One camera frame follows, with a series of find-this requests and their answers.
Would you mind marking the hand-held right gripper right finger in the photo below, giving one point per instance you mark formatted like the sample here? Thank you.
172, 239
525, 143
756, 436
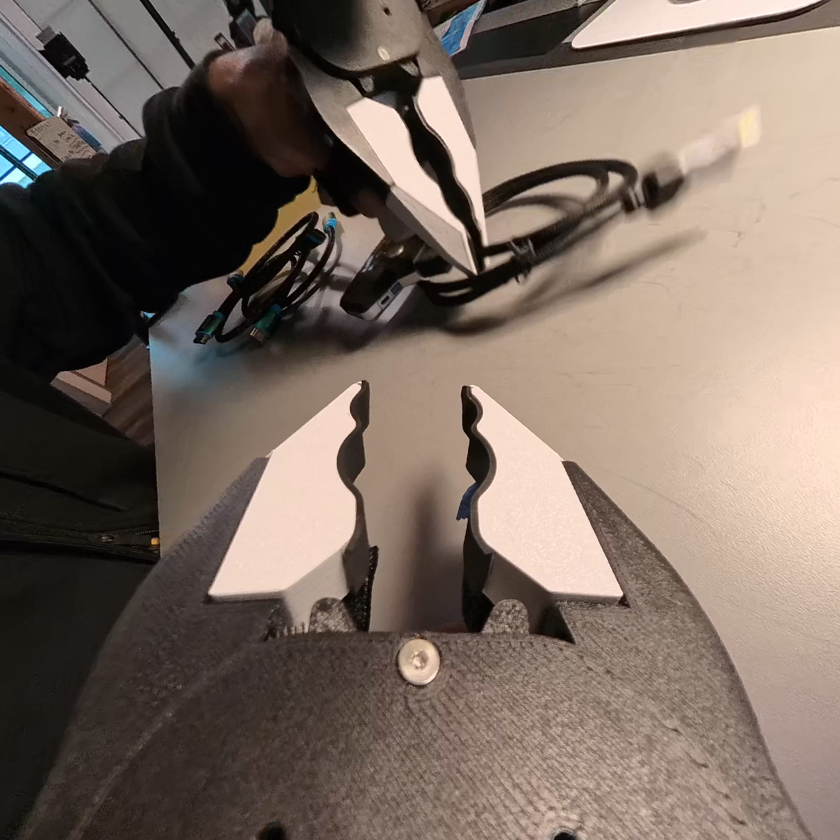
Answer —
551, 531

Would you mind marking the black twist tie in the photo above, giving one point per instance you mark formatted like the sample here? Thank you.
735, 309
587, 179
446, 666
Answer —
525, 253

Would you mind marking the printed paper sheets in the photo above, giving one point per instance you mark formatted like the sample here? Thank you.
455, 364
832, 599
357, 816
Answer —
459, 29

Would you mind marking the black hdmi switch box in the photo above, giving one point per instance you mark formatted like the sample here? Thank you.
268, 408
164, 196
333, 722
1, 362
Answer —
367, 295

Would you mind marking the person's left forearm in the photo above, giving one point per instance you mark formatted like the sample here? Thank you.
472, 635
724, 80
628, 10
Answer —
131, 216

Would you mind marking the person's left hand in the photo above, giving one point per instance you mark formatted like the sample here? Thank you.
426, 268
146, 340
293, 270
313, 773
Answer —
262, 98

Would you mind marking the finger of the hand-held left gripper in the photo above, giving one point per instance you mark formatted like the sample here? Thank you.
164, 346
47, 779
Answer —
394, 151
453, 131

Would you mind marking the black wall device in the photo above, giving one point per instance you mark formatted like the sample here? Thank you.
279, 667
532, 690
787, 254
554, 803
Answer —
62, 52

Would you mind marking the white desk stand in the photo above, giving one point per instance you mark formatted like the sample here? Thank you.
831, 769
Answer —
689, 19

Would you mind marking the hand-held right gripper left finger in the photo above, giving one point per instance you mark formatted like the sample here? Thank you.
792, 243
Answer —
289, 525

